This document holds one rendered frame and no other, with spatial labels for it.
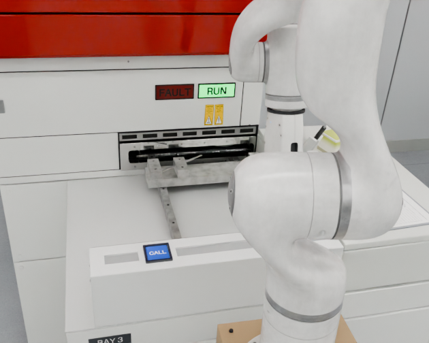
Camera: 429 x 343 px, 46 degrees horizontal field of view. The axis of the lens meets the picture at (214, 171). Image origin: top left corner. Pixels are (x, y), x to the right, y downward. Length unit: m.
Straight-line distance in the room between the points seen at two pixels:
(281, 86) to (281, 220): 0.38
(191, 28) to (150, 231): 0.56
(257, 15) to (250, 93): 0.72
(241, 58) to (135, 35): 0.54
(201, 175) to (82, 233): 0.39
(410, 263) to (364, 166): 0.68
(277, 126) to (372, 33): 0.42
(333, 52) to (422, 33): 3.11
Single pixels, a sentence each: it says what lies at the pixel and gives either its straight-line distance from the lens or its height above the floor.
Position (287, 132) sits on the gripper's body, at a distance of 0.97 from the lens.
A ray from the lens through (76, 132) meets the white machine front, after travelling 1.56.
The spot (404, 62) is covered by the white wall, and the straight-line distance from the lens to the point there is 3.70.
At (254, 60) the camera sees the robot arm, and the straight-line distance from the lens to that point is 0.95.
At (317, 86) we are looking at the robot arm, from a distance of 0.61.
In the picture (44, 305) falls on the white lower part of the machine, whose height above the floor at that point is 0.31.
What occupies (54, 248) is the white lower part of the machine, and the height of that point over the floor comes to 0.56.
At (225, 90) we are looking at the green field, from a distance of 1.56.
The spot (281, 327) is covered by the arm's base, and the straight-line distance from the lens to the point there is 0.79.
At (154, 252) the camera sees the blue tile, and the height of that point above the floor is 0.96.
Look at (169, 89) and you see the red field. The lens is 1.52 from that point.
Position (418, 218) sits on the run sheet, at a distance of 1.32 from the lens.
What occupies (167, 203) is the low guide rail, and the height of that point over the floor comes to 0.85.
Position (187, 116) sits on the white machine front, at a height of 1.02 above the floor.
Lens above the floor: 1.64
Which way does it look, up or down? 29 degrees down
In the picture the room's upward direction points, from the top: 4 degrees clockwise
